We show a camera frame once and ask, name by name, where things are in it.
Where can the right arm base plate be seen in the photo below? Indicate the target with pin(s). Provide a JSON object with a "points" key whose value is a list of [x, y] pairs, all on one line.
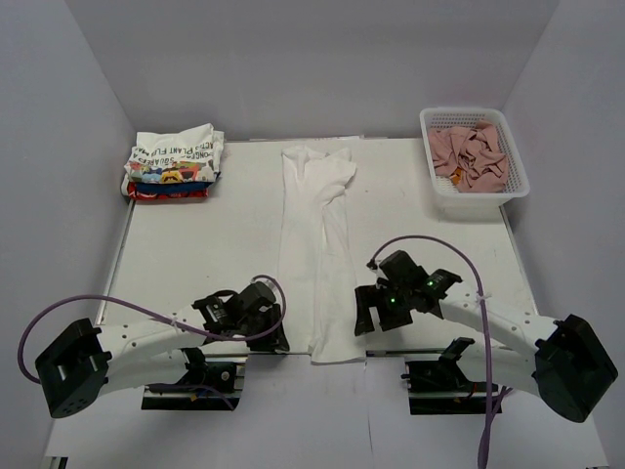
{"points": [[450, 381]]}

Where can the cartoon print folded t-shirt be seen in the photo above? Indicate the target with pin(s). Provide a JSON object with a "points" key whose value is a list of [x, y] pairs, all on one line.
{"points": [[176, 172]]}

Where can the red patterned folded t-shirt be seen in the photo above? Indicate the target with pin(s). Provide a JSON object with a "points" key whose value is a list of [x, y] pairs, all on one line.
{"points": [[130, 191]]}

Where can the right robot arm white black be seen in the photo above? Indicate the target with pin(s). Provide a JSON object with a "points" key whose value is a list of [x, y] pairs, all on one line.
{"points": [[563, 362]]}

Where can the white perforated plastic basket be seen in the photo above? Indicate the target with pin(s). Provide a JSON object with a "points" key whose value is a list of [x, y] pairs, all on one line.
{"points": [[446, 194]]}

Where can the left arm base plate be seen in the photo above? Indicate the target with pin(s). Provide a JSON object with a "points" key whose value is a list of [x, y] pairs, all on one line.
{"points": [[199, 383]]}

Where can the blue folded t-shirt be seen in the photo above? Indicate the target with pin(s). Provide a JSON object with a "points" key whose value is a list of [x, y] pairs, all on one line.
{"points": [[172, 188]]}

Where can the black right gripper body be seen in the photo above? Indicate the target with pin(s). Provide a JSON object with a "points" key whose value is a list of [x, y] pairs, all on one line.
{"points": [[393, 305]]}

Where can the pink crumpled t-shirt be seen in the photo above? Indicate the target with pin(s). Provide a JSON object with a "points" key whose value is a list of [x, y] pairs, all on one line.
{"points": [[470, 157]]}

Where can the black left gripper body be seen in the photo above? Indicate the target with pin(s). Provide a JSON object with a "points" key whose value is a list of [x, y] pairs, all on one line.
{"points": [[251, 324]]}

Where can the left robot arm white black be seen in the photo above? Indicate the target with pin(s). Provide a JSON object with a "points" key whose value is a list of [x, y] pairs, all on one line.
{"points": [[164, 352]]}

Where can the plain white t-shirt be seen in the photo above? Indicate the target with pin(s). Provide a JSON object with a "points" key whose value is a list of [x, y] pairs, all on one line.
{"points": [[315, 266]]}

